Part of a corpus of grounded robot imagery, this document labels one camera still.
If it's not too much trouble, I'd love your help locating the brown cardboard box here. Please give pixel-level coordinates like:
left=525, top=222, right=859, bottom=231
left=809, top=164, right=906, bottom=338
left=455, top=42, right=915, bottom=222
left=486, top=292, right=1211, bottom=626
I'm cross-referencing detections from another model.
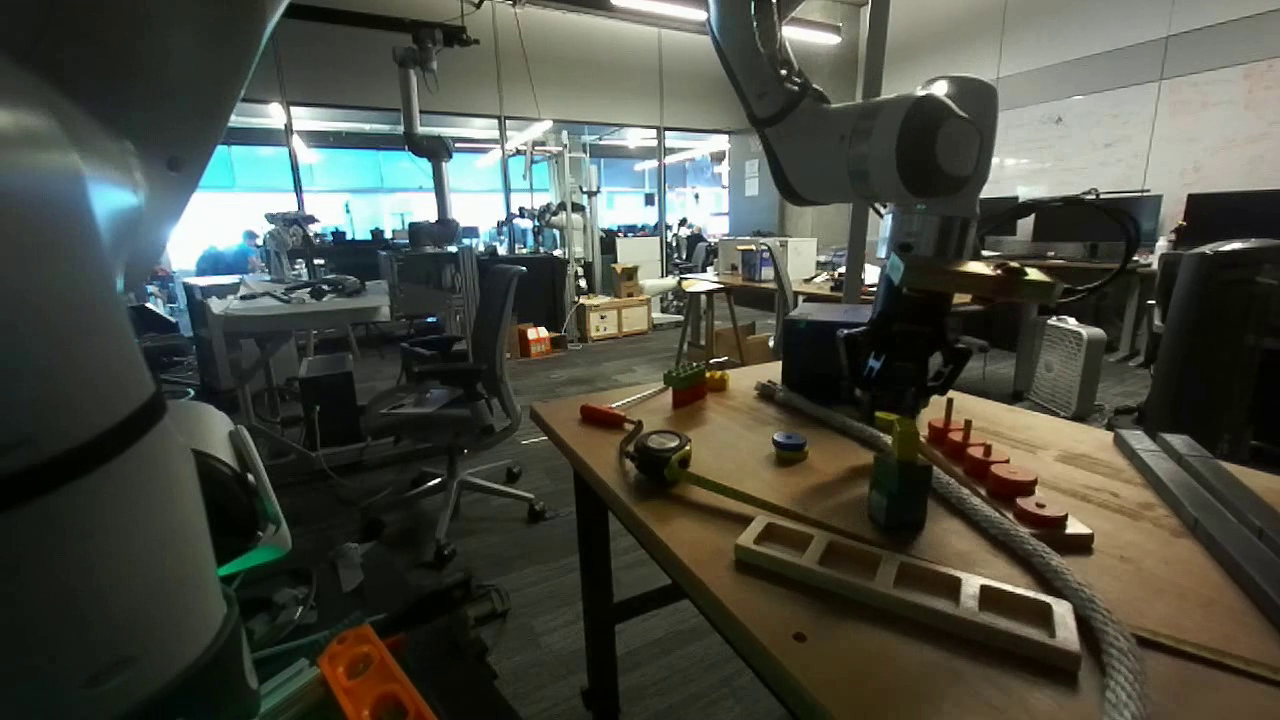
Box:
left=576, top=292, right=659, bottom=344

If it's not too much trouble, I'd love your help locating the wooden stool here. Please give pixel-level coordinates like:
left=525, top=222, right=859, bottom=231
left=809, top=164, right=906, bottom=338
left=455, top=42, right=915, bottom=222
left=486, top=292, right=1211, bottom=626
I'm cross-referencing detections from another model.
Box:
left=668, top=276, right=752, bottom=378

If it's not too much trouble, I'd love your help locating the green cylinder block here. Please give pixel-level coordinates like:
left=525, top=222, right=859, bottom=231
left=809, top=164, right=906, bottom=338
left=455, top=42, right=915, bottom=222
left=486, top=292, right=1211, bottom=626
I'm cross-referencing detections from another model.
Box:
left=865, top=448, right=940, bottom=549

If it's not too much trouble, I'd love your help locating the white cluttered desk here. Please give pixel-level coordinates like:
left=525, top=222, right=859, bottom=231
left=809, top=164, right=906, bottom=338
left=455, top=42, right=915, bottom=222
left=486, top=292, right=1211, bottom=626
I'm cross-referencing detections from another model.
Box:
left=181, top=271, right=398, bottom=443

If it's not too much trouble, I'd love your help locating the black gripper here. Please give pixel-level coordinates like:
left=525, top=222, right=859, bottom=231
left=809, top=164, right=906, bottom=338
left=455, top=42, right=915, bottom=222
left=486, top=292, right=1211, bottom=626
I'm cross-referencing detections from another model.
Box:
left=842, top=269, right=976, bottom=448

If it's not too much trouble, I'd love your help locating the tall dark bin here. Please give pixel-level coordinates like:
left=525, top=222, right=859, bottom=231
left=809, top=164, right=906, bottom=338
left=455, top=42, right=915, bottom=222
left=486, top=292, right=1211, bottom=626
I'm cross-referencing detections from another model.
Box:
left=1140, top=236, right=1280, bottom=472

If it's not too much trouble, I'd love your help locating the wooden desk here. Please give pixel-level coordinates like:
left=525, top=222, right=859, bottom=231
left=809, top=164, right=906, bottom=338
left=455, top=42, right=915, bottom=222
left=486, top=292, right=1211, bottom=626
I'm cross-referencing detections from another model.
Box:
left=948, top=260, right=1059, bottom=401

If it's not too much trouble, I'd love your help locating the grey mesh office chair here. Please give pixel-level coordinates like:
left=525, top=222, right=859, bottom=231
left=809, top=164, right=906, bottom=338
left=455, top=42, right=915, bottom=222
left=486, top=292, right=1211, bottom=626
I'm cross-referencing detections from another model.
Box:
left=359, top=256, right=554, bottom=570

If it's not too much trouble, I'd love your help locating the grey flexible hose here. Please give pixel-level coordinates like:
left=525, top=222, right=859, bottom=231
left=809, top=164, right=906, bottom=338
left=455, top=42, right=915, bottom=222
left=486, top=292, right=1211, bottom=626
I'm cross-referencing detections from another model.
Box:
left=752, top=378, right=1151, bottom=720

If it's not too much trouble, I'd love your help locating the silver hard case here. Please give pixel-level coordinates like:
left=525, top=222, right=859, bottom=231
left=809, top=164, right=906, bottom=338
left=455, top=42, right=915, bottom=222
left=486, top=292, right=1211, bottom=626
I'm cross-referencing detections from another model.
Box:
left=1030, top=310, right=1111, bottom=422

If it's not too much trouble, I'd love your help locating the yellow ring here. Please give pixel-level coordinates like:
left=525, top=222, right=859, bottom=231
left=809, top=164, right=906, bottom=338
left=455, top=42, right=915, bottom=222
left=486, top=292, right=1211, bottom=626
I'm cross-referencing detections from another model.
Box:
left=887, top=413, right=927, bottom=463

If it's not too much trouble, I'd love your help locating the blue cardboard box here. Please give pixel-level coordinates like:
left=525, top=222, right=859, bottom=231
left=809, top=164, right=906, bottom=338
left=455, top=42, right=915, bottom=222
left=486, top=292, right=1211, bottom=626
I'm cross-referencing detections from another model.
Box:
left=780, top=298, right=880, bottom=407

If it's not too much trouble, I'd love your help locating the grey metal pole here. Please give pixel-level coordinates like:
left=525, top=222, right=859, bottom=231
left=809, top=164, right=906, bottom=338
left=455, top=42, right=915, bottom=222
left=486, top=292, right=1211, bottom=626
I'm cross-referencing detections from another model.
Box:
left=844, top=0, right=896, bottom=302

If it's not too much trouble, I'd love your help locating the black cord with red end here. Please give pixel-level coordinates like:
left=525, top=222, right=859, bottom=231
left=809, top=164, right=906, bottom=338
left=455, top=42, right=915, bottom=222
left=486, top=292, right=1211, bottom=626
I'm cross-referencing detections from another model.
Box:
left=576, top=401, right=649, bottom=463

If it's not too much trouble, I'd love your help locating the black computer monitor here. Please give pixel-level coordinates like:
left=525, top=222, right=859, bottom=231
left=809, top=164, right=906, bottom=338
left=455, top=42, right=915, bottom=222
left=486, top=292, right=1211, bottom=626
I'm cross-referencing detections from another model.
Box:
left=1177, top=185, right=1280, bottom=251
left=976, top=188, right=1168, bottom=260

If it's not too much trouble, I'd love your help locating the black and orange hammer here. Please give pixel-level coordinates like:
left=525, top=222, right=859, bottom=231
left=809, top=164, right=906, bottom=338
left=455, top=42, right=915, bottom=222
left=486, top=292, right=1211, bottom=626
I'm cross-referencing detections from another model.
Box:
left=1108, top=422, right=1280, bottom=632

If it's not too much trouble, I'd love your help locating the wooden slotted tray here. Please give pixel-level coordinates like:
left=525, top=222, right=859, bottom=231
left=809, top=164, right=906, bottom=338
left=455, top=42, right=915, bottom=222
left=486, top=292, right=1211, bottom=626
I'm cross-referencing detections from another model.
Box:
left=731, top=512, right=1090, bottom=676

